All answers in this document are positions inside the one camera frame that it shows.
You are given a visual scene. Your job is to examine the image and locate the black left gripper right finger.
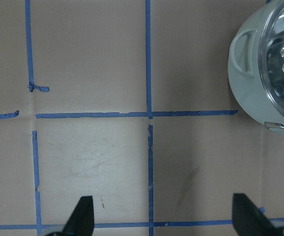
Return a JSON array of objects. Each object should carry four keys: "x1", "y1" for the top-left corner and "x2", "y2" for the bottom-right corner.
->
[{"x1": 232, "y1": 193, "x2": 284, "y2": 236}]

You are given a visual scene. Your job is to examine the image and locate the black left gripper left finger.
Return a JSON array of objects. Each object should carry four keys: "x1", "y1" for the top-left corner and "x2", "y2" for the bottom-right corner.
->
[{"x1": 43, "y1": 196, "x2": 94, "y2": 236}]

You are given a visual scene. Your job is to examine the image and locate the glass pot lid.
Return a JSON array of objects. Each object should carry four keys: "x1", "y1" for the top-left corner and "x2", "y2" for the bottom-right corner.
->
[{"x1": 259, "y1": 0, "x2": 284, "y2": 111}]

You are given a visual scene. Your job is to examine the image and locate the pale green electric pot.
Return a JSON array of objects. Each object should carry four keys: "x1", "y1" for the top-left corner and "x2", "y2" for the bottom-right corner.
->
[{"x1": 227, "y1": 0, "x2": 284, "y2": 135}]

